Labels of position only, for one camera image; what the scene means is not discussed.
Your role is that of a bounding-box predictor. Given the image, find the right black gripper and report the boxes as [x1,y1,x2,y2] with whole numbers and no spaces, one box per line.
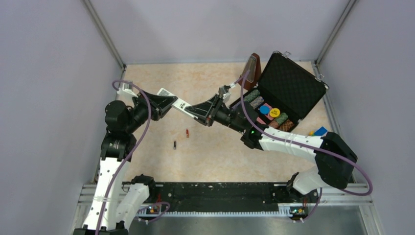
[186,94,246,133]

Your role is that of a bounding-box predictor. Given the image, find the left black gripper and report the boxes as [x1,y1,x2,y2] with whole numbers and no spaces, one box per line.
[124,89,177,133]

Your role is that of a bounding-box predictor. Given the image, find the white remote control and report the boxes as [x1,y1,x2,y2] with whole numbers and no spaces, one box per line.
[156,88,196,118]

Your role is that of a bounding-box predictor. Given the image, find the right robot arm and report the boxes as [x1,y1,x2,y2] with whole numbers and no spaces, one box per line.
[185,95,357,202]

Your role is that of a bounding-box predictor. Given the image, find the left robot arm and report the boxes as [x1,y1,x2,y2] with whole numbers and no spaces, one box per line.
[73,92,178,235]

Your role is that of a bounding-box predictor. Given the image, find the blue poker chip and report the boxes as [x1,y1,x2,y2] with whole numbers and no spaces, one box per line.
[259,105,271,115]

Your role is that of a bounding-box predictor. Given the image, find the brown wooden metronome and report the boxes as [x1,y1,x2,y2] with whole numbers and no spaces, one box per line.
[238,53,262,91]

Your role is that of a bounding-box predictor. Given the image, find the yellow poker chip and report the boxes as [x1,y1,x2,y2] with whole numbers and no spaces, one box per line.
[269,108,280,118]

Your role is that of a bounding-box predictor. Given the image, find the black poker chip case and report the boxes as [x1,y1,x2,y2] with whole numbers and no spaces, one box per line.
[244,51,329,132]

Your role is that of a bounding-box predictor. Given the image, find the colourful toy bricks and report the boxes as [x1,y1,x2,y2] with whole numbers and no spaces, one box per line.
[308,126,328,136]

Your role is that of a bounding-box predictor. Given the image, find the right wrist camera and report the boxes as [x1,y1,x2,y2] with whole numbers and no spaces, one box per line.
[218,83,235,103]

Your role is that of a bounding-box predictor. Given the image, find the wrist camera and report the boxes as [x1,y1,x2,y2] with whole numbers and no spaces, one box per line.
[117,83,137,98]
[218,83,235,103]

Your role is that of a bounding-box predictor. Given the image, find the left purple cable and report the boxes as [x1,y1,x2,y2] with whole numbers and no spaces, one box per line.
[94,79,152,235]

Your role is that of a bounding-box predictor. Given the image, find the purple cable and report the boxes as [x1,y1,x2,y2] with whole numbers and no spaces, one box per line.
[231,70,373,196]
[94,79,152,235]

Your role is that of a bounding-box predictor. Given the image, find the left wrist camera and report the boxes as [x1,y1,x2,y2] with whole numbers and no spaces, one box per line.
[117,83,137,98]

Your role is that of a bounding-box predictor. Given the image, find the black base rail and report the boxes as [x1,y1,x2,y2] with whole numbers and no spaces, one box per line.
[128,174,320,217]

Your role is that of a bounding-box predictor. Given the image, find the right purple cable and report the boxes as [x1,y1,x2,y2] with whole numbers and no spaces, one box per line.
[231,70,373,196]

